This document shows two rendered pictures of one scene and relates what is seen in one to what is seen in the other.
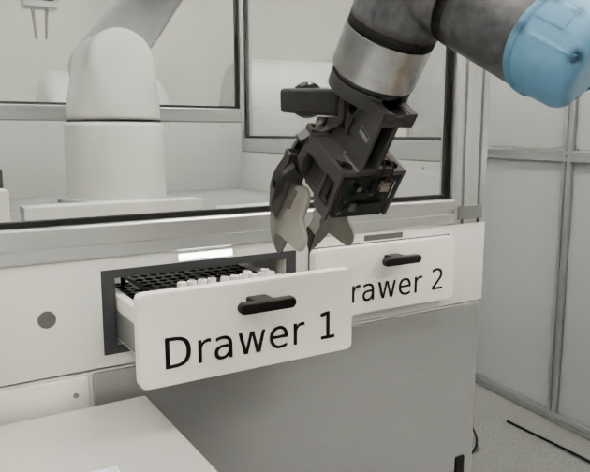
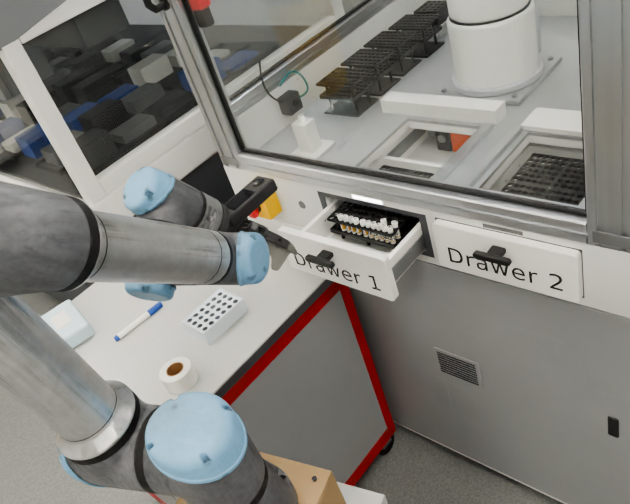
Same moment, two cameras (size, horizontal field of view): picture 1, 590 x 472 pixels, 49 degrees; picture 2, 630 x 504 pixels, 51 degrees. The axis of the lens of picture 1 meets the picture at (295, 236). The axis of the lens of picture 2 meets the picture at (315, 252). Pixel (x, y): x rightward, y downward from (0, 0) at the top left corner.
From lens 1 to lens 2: 1.34 m
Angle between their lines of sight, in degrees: 79
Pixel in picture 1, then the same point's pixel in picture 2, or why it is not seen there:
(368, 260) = (478, 243)
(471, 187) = (612, 218)
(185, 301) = (296, 239)
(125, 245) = (323, 182)
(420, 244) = (531, 249)
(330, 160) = not seen: hidden behind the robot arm
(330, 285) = (370, 263)
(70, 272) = (305, 187)
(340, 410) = (481, 324)
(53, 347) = (308, 217)
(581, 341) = not seen: outside the picture
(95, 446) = (286, 276)
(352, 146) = not seen: hidden behind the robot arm
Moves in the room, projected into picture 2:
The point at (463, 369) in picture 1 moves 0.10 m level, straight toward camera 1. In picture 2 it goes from (612, 361) to (559, 374)
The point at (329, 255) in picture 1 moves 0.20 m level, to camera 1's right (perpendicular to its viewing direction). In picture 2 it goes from (442, 228) to (497, 284)
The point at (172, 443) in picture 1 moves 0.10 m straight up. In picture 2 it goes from (299, 295) to (286, 262)
